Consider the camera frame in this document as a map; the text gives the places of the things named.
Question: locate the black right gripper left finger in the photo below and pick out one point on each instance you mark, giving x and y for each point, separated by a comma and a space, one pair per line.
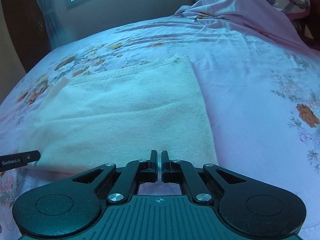
131, 176

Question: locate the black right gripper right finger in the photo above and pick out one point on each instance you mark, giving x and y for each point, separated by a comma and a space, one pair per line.
184, 174

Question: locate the cream knit sweater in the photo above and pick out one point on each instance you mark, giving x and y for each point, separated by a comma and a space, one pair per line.
122, 115

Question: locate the floral pink bed sheet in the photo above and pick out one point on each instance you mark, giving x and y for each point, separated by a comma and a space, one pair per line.
261, 98

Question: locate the dark wooden door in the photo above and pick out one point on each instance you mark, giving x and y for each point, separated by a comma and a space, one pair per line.
27, 31

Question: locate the left grey curtain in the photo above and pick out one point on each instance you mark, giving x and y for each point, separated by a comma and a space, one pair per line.
56, 34

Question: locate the pink blanket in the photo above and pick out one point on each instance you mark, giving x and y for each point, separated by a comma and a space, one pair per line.
255, 15

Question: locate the red white headboard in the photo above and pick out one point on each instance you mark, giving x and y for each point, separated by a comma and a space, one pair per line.
307, 22

